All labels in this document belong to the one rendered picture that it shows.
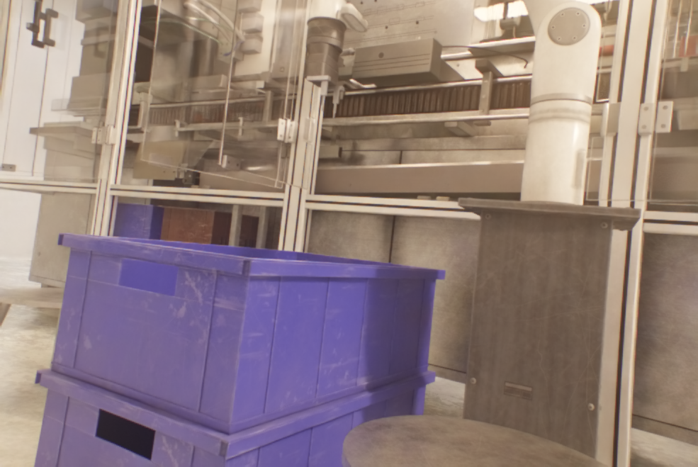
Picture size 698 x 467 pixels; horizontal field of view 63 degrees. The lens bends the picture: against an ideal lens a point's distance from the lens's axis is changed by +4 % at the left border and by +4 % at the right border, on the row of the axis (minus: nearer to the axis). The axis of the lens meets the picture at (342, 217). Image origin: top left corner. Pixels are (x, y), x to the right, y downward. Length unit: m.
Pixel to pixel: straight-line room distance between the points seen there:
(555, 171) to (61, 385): 0.81
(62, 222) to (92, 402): 2.31
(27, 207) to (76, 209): 3.10
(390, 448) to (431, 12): 1.80
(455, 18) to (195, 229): 1.20
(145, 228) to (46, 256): 1.11
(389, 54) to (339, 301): 1.06
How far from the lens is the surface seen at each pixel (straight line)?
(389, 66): 1.75
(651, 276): 1.57
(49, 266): 3.21
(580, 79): 0.96
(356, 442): 0.64
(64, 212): 3.15
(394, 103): 1.76
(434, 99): 1.69
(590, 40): 0.98
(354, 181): 1.58
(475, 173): 1.42
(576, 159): 0.94
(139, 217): 2.24
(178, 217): 2.07
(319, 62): 1.11
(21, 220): 6.13
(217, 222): 1.95
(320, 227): 1.94
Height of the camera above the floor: 0.46
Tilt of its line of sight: 3 degrees up
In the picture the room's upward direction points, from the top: 6 degrees clockwise
